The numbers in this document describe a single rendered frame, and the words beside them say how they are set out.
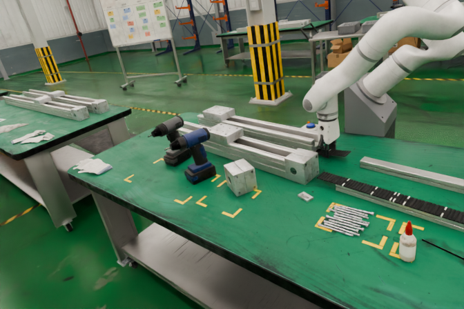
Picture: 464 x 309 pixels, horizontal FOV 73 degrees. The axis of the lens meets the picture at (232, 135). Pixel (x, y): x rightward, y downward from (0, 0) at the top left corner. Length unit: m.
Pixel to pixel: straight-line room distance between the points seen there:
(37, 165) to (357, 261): 2.21
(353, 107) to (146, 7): 5.74
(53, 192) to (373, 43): 2.34
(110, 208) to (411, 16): 1.69
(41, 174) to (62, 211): 0.35
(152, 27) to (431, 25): 6.11
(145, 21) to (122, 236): 5.41
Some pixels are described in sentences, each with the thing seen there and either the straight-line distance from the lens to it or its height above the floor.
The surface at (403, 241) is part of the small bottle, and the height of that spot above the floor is 0.84.
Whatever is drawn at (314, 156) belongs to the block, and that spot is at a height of 0.87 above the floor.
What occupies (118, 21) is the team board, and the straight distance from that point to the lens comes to 7.32.
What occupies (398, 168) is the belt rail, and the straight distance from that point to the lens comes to 1.31.
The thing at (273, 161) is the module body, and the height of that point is 0.84.
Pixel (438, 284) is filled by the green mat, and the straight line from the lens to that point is 0.95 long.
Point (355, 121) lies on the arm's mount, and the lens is 1.62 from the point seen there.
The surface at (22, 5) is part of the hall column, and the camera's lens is 11.15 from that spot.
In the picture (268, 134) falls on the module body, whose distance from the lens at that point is 1.54.
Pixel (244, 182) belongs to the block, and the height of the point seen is 0.83.
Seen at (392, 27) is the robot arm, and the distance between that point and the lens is 1.08.
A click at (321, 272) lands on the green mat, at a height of 0.78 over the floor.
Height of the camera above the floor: 1.47
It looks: 23 degrees down
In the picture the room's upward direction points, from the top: 10 degrees counter-clockwise
